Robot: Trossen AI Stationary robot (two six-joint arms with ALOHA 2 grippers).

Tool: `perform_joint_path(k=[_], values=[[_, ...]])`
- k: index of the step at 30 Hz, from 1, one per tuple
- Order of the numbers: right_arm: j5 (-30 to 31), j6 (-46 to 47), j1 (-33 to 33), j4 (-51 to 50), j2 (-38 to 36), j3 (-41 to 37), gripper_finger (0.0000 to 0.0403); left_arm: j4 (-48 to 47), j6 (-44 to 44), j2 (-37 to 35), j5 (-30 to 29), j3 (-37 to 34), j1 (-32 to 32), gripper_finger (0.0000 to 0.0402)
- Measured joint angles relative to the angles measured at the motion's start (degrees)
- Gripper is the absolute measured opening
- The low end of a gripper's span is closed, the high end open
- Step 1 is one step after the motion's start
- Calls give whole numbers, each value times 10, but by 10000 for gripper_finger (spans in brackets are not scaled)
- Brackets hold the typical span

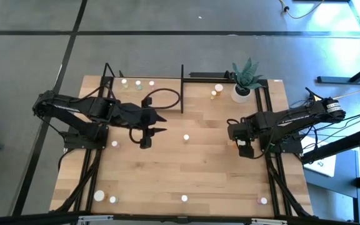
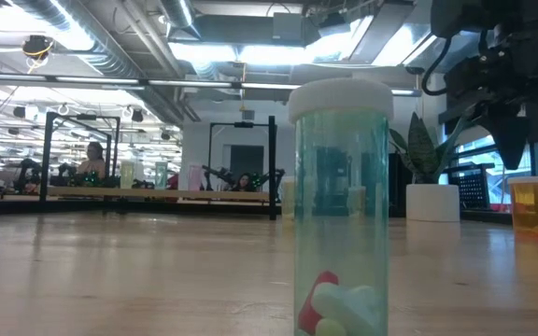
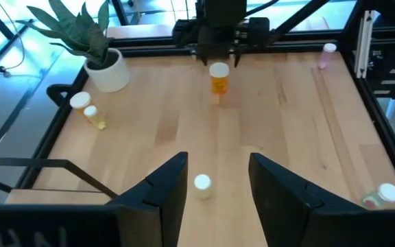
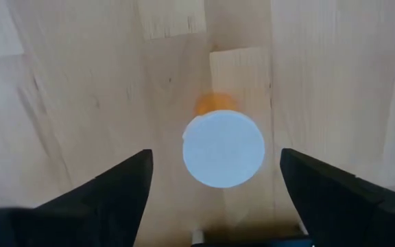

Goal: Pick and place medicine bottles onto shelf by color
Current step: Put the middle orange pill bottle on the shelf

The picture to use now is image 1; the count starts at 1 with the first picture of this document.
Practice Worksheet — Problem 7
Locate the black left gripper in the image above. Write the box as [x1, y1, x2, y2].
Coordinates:
[114, 104, 168, 136]

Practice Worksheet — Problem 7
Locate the snake plant in white pot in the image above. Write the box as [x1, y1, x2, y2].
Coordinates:
[231, 57, 264, 104]

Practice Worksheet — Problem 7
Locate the white box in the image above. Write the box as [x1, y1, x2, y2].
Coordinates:
[301, 134, 337, 178]

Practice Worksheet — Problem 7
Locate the black diagonal desk bar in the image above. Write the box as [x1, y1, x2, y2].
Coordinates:
[301, 126, 360, 165]

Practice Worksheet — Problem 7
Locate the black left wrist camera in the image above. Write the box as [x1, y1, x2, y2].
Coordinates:
[139, 134, 153, 150]

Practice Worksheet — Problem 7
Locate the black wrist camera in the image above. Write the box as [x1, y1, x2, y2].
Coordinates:
[139, 134, 153, 150]
[237, 145, 256, 159]

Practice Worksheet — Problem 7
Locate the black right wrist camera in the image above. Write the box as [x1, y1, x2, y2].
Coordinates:
[237, 145, 256, 159]

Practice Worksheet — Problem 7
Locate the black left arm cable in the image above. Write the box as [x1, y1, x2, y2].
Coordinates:
[141, 87, 181, 110]

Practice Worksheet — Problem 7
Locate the wooden shelf with black frame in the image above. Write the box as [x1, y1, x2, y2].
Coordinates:
[100, 61, 270, 115]

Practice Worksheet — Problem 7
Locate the black aluminium table frame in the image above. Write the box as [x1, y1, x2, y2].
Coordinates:
[50, 76, 315, 225]

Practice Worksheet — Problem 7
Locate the black desk frame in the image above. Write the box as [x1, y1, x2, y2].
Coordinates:
[316, 57, 360, 85]

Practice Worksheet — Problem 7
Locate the yellow extension cord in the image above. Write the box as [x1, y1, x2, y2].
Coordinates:
[332, 87, 360, 100]

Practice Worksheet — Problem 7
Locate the beige cable with black plug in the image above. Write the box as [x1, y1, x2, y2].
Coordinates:
[278, 0, 326, 19]

